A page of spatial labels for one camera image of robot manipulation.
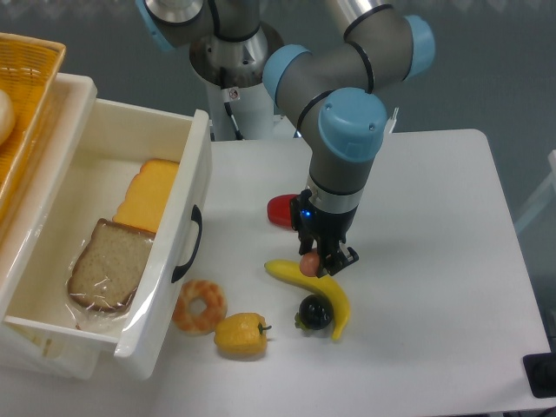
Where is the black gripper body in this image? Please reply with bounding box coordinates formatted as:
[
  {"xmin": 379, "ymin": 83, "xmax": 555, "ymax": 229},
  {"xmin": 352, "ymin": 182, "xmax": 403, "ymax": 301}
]
[{"xmin": 296, "ymin": 189, "xmax": 356, "ymax": 250}]

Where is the yellow bell pepper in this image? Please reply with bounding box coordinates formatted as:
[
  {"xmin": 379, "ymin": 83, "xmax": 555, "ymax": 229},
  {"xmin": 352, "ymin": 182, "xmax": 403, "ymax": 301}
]
[{"xmin": 214, "ymin": 313, "xmax": 272, "ymax": 359}]

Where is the red toy fruit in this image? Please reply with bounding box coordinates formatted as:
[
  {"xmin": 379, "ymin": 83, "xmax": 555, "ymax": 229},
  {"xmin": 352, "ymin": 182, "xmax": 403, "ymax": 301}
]
[{"xmin": 267, "ymin": 194, "xmax": 301, "ymax": 231}]

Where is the brown bread slice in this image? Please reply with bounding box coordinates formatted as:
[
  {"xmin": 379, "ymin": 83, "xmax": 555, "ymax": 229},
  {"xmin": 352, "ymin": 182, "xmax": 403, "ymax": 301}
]
[{"xmin": 67, "ymin": 218, "xmax": 156, "ymax": 313}]

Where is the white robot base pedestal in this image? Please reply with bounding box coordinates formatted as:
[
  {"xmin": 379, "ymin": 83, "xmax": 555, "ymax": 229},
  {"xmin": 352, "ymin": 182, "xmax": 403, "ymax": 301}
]
[{"xmin": 189, "ymin": 23, "xmax": 283, "ymax": 142}]

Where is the white bun in basket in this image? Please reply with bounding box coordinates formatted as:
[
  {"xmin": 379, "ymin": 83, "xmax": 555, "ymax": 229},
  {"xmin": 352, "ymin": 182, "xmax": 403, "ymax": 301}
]
[{"xmin": 0, "ymin": 89, "xmax": 16, "ymax": 145}]

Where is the black device at edge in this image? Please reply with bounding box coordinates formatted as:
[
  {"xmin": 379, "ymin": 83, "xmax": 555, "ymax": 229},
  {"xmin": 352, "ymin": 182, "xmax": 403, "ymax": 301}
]
[{"xmin": 522, "ymin": 353, "xmax": 556, "ymax": 399}]

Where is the glazed ring donut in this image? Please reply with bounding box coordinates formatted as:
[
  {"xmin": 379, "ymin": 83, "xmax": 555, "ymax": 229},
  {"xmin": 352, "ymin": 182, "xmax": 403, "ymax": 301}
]
[{"xmin": 172, "ymin": 280, "xmax": 228, "ymax": 335}]

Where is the yellow wicker basket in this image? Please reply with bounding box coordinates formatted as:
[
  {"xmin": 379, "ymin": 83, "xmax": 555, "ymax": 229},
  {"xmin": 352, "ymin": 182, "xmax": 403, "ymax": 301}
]
[{"xmin": 1, "ymin": 33, "xmax": 66, "ymax": 218}]

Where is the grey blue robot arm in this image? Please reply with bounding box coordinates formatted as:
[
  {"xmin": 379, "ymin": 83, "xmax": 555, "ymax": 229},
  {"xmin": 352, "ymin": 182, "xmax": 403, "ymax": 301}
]
[{"xmin": 137, "ymin": 1, "xmax": 435, "ymax": 276}]

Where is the black drawer handle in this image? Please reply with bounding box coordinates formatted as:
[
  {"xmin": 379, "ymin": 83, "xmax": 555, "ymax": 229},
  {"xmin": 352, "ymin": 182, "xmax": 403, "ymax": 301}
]
[{"xmin": 171, "ymin": 204, "xmax": 203, "ymax": 283}]

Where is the brown egg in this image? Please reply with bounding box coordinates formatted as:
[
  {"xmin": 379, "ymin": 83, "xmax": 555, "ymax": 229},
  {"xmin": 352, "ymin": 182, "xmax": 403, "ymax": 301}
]
[{"xmin": 299, "ymin": 252, "xmax": 320, "ymax": 277}]

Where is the yellow banana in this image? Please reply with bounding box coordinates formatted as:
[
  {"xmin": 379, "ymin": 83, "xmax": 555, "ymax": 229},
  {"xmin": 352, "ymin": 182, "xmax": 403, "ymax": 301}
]
[{"xmin": 264, "ymin": 259, "xmax": 351, "ymax": 341}]

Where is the white open upper drawer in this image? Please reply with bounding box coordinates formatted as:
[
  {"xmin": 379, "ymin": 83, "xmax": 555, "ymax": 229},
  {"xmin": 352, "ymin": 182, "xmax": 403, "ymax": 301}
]
[{"xmin": 1, "ymin": 100, "xmax": 211, "ymax": 380}]

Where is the orange toast slice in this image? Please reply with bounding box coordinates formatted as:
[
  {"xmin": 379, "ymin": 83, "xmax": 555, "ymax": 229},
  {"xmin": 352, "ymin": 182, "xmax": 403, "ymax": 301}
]
[{"xmin": 112, "ymin": 159, "xmax": 179, "ymax": 233}]

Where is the white drawer cabinet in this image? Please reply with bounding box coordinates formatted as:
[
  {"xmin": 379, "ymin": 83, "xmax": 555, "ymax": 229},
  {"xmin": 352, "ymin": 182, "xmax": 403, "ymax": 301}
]
[{"xmin": 1, "ymin": 74, "xmax": 98, "ymax": 379}]

